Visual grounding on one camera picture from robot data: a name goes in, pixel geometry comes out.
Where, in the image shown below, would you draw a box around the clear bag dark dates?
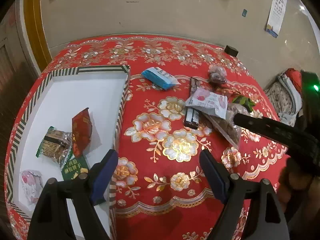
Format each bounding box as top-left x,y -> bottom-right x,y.
208,66 -> 227,84

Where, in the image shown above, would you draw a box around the small black box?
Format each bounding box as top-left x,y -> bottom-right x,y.
224,46 -> 239,57

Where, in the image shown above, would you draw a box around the white pink snack packet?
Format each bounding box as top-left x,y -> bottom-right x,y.
193,87 -> 228,119

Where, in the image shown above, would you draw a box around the dark green cracker packet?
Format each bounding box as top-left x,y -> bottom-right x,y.
61,156 -> 89,181

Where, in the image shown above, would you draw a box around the pink strawberry rice snack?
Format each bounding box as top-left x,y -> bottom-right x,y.
21,170 -> 43,206

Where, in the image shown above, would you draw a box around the clear bag brown snacks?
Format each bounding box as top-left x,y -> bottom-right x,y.
204,103 -> 263,150

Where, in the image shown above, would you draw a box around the striped white tray box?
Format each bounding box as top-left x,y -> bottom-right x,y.
4,65 -> 131,239

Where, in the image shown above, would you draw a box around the operator hand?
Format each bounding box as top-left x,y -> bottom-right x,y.
277,158 -> 319,221

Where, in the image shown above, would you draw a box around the red cushion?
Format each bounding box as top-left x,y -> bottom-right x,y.
285,68 -> 302,94

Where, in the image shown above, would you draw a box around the dark chocolate bar wrapper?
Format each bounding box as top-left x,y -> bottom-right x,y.
184,77 -> 200,129

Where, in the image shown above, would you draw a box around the red gold snack packet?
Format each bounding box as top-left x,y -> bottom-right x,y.
72,107 -> 92,158

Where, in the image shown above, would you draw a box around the white blue wall poster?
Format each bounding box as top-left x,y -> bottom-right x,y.
266,0 -> 287,38

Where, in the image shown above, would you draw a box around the red green foil packet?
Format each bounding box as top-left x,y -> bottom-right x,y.
215,86 -> 257,113

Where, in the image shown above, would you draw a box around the clear green biscuit packet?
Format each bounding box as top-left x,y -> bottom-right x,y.
36,126 -> 72,169

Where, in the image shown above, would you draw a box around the blue white snack packet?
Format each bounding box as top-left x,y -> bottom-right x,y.
141,67 -> 180,90

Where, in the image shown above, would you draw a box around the red floral tablecloth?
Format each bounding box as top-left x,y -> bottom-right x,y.
3,33 -> 291,240

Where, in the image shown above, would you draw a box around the small blue wall sticker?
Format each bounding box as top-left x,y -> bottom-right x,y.
242,9 -> 247,17

